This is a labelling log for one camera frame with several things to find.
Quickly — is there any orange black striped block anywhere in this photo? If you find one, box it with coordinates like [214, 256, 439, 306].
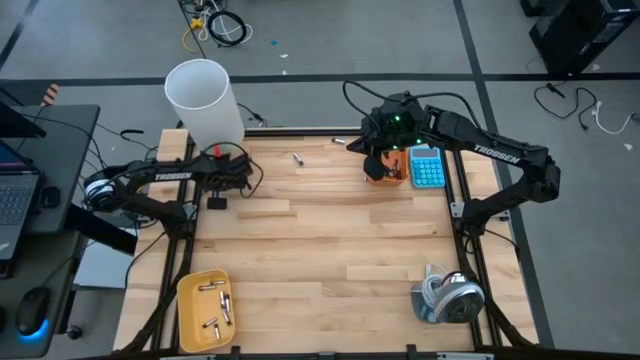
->
[40, 83, 62, 107]

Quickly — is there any black round desk object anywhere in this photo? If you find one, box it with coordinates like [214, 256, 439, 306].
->
[39, 185, 62, 210]

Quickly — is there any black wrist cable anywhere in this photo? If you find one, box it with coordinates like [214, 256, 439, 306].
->
[201, 141, 265, 200]
[342, 79, 481, 131]

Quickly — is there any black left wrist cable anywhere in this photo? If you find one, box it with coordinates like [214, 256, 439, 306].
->
[201, 141, 265, 200]

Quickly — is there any black side desk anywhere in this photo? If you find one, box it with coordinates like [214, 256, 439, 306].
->
[0, 103, 101, 359]

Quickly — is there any blue calculator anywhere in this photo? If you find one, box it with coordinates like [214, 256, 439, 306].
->
[408, 145, 446, 190]

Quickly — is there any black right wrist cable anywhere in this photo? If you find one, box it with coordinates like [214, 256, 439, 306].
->
[342, 79, 481, 131]

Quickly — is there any black laptop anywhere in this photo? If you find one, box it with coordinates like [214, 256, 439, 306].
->
[0, 139, 44, 262]

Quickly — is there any black computer tower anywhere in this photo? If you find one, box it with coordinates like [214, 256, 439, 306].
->
[528, 0, 640, 76]

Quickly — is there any grey round device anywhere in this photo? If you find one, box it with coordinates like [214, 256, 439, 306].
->
[410, 269, 486, 324]

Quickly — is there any black coiled floor cable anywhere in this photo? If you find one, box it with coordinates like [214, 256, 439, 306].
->
[206, 9, 249, 49]

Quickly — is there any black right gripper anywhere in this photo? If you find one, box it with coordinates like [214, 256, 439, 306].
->
[357, 92, 426, 181]

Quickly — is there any black aluminium table frame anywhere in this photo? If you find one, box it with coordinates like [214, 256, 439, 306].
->
[119, 126, 540, 360]

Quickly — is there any white cylinder table lamp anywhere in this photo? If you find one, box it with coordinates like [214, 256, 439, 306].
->
[164, 58, 247, 159]

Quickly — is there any orange plastic bin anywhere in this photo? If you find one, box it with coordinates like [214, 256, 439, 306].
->
[364, 147, 410, 188]

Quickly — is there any yellow plastic bin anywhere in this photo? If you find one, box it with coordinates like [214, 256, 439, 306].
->
[176, 268, 237, 354]

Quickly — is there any black slanted panel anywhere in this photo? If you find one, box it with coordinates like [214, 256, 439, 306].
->
[67, 204, 139, 257]

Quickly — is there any white floor cable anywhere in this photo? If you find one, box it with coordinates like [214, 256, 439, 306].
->
[591, 101, 637, 136]

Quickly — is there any black computer mouse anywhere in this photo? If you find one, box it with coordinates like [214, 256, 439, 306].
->
[14, 286, 51, 337]

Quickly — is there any white coiled cable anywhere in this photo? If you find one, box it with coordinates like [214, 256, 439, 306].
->
[421, 263, 450, 307]

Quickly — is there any white box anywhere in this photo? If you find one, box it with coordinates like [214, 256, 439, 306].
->
[74, 239, 139, 291]

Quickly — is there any black monitor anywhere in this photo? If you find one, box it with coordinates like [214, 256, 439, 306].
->
[0, 102, 48, 140]

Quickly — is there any yellow floor cable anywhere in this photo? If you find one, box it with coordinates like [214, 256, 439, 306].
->
[181, 16, 207, 55]

